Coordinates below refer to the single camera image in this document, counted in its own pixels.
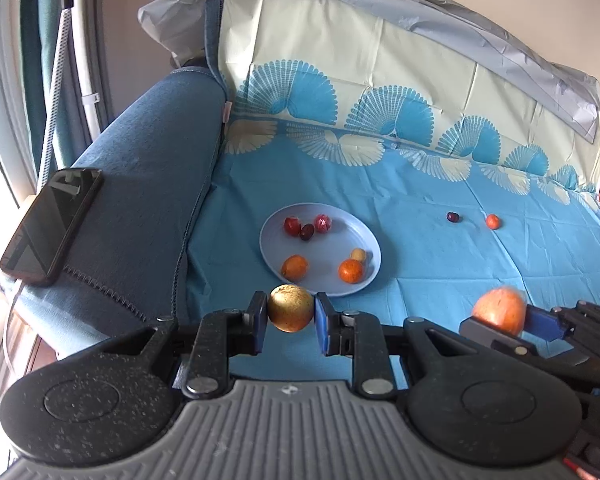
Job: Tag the black smartphone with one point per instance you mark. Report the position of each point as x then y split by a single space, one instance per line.
50 225

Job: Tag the dark red date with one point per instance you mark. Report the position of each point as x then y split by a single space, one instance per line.
307 232

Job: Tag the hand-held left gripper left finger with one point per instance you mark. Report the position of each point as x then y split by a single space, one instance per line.
259 325

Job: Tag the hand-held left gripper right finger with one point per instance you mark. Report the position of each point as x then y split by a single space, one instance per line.
322 322

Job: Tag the light blue plate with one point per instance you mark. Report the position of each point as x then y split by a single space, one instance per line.
330 245

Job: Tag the orange fruit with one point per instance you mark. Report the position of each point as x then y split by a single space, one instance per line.
500 310

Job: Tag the pink sofa tag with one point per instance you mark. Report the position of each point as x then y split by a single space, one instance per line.
226 111

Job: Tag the red fruit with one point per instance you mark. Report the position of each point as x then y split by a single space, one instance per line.
292 226

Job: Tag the grey plastic cover sheet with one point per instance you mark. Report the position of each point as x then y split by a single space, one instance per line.
380 5

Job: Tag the golden brown longan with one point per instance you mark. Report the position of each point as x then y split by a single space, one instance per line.
290 307

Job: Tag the blue patterned cloth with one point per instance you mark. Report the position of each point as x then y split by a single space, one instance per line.
430 260

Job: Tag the teal curtain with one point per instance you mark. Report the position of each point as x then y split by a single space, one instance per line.
32 35

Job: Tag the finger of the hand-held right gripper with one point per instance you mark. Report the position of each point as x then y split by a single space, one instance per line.
480 332
542 321

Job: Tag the blue fabric sofa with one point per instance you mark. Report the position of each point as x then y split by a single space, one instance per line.
145 185

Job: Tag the white window frame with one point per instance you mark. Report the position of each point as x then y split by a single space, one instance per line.
0 60

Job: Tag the dark purple date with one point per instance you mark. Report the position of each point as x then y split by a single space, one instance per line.
452 217

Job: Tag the white pipe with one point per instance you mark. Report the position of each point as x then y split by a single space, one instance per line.
86 35

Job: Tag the pale beige small fruit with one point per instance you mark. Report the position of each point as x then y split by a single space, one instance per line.
358 255

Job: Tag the pink fruit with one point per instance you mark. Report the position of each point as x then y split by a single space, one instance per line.
323 223

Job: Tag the orange tangerine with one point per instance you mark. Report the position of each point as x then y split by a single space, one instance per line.
295 266
492 221
351 271

